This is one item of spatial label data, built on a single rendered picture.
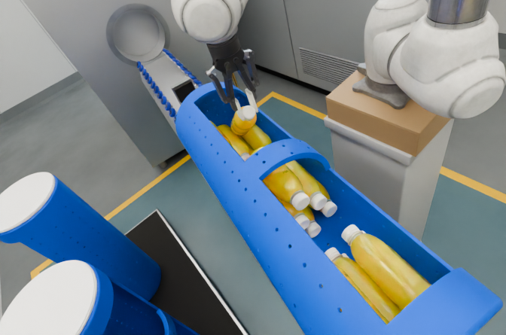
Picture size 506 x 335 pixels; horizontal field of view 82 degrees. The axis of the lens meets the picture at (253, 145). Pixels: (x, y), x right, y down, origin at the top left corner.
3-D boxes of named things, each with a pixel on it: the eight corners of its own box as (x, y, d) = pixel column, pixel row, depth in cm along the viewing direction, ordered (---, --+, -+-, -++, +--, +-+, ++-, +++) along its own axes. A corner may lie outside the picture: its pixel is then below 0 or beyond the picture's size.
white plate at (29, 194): (25, 169, 127) (27, 171, 128) (-33, 226, 110) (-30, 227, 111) (67, 174, 116) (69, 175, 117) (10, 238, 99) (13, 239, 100)
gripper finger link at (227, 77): (231, 62, 70) (226, 64, 70) (236, 103, 77) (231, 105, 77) (224, 57, 73) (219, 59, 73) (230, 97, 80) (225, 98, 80)
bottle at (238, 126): (238, 140, 101) (245, 129, 82) (226, 123, 101) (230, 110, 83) (254, 129, 102) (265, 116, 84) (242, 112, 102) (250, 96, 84)
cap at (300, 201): (304, 203, 68) (309, 208, 67) (291, 208, 66) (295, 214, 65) (307, 190, 66) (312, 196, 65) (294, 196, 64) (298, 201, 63)
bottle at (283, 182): (267, 163, 83) (309, 206, 70) (245, 169, 79) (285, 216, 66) (270, 142, 79) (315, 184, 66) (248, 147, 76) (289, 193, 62)
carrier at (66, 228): (134, 256, 187) (107, 303, 170) (27, 170, 128) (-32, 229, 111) (169, 264, 176) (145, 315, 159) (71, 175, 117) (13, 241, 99)
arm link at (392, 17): (403, 47, 94) (409, -25, 79) (441, 75, 81) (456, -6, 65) (355, 66, 95) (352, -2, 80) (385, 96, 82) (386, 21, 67)
